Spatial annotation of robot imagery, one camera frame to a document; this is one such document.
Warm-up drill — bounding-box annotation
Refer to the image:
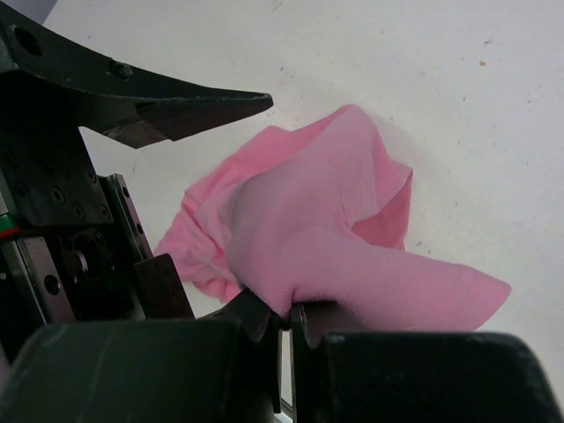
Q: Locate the pink t shirt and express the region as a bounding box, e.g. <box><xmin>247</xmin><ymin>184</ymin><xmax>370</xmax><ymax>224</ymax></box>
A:
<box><xmin>156</xmin><ymin>105</ymin><xmax>511</xmax><ymax>331</ymax></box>

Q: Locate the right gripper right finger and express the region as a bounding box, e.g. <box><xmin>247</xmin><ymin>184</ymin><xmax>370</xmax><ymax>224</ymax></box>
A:
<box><xmin>290</xmin><ymin>301</ymin><xmax>353</xmax><ymax>422</ymax></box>

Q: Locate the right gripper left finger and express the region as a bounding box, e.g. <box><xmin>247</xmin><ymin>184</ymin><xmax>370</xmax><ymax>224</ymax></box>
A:
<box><xmin>207</xmin><ymin>288</ymin><xmax>281</xmax><ymax>414</ymax></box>

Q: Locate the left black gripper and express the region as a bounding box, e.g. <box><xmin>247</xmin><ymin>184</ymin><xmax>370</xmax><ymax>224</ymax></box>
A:
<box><xmin>1</xmin><ymin>4</ymin><xmax>273</xmax><ymax>353</ymax></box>

